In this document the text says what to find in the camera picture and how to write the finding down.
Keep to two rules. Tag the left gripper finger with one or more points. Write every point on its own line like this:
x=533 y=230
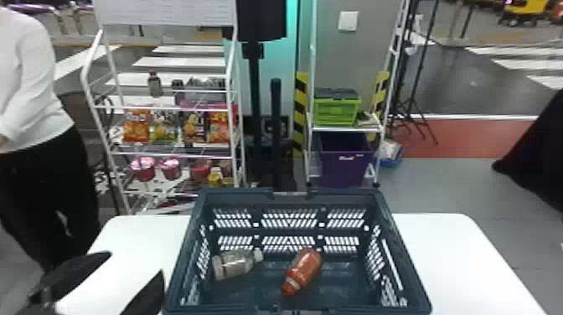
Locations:
x=151 y=299
x=70 y=272

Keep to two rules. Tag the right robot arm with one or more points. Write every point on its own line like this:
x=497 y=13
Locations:
x=539 y=154

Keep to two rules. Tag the beige bottle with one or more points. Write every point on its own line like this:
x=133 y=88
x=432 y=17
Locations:
x=235 y=264

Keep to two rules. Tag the blue basket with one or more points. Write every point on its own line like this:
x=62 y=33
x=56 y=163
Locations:
x=299 y=303

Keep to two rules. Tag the orange bottle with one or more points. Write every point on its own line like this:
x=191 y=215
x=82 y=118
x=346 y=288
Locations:
x=302 y=270

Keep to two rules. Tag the orange snack packet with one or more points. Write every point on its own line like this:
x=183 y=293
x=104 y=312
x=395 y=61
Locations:
x=136 y=126

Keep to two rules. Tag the green snack packet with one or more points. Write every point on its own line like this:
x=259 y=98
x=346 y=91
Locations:
x=164 y=127

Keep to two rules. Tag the yellow snack packet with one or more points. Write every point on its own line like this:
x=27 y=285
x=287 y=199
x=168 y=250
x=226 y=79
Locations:
x=193 y=128

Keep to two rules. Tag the red snack packet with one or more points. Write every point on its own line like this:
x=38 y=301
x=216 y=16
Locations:
x=218 y=127

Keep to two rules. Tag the person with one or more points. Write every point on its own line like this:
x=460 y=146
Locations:
x=30 y=88

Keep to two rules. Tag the grey bottle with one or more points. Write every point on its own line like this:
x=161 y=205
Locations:
x=155 y=84

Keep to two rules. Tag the purple crate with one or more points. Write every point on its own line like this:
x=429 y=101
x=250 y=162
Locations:
x=345 y=162

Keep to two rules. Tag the green crate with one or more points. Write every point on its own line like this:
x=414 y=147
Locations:
x=336 y=110

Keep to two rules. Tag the white shelf trolley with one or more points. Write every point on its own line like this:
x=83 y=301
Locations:
x=311 y=88

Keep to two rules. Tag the black tripod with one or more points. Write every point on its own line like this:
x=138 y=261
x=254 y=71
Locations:
x=411 y=88

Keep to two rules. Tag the yellow cart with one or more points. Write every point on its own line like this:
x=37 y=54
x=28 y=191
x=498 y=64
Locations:
x=525 y=9

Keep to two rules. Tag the yellow black striped post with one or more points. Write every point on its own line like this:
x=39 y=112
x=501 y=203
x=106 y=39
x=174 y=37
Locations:
x=301 y=110
x=380 y=94

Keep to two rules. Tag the white wall plate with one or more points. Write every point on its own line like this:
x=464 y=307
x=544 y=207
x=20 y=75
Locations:
x=348 y=21

